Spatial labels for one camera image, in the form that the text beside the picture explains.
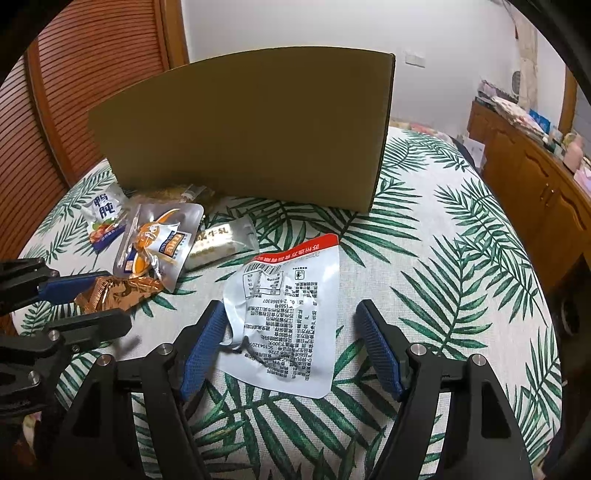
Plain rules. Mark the folded floral cloth stack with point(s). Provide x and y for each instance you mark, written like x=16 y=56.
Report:
x=517 y=117

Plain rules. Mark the white wall switch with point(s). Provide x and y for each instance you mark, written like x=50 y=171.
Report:
x=415 y=59

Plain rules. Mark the white nougat packet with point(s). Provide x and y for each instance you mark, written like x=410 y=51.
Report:
x=217 y=242

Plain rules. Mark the floral curtain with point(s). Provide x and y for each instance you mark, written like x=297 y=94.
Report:
x=526 y=78

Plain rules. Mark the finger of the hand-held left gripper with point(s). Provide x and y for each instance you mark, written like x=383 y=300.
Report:
x=92 y=325
x=60 y=285

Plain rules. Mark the wooden louvered wardrobe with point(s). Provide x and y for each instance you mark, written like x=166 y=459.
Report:
x=92 y=46

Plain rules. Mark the purple cloth bundle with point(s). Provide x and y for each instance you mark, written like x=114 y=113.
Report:
x=491 y=90

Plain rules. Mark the wooden cabinet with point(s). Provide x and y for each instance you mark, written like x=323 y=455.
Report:
x=531 y=184

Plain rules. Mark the white blue-print pouch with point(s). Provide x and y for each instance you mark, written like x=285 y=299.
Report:
x=104 y=207

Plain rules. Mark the small white fan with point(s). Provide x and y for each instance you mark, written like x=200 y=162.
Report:
x=515 y=81

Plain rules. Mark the white paper bag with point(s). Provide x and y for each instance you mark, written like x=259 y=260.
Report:
x=474 y=152

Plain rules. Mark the wooden window frame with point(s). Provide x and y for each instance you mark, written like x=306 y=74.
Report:
x=567 y=101

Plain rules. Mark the brown cardboard box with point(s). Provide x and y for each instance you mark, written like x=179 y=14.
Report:
x=240 y=129

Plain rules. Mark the white barcode pouch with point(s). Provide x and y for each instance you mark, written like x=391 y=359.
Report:
x=286 y=314

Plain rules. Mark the floral blanket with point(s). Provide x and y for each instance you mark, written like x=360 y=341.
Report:
x=420 y=129

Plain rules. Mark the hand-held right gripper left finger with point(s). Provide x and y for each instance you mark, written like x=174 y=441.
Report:
x=203 y=350

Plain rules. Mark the golden brown wrapper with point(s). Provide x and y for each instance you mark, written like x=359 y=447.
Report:
x=115 y=295

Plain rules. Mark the silver orange pouch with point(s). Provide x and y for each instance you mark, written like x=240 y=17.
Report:
x=157 y=240

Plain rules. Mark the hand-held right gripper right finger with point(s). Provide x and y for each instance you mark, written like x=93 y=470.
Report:
x=376 y=350

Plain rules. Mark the blue packets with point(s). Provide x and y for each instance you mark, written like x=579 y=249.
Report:
x=540 y=120

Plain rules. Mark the pink tissue box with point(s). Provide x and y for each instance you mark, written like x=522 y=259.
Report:
x=583 y=175

